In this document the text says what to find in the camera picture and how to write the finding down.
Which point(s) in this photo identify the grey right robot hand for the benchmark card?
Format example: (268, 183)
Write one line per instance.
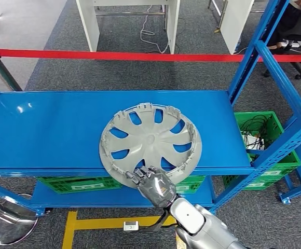
(158, 189)

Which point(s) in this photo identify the grey plastic wheel hubcap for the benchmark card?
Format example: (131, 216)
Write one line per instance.
(150, 141)

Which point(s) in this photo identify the long blue metal shelf rack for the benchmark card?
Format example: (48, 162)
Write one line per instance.
(49, 137)

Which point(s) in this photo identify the green plastic crate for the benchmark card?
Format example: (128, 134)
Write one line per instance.
(62, 184)
(276, 127)
(234, 182)
(194, 185)

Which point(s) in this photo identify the white power adapter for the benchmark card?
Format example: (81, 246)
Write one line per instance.
(254, 142)

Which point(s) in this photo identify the red barrier belt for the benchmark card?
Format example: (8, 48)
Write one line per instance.
(114, 55)

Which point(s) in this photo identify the white desk with metal legs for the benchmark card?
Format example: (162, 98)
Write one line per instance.
(236, 24)

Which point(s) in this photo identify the chrome barrier stanchion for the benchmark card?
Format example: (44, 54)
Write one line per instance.
(10, 230)

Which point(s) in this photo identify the black office chair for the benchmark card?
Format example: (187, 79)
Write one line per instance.
(299, 74)

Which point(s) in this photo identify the dark barrier stanchion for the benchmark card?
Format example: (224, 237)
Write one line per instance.
(0, 67)

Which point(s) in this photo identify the person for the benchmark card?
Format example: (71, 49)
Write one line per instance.
(295, 20)

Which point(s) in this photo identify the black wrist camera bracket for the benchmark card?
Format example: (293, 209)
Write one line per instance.
(159, 227)

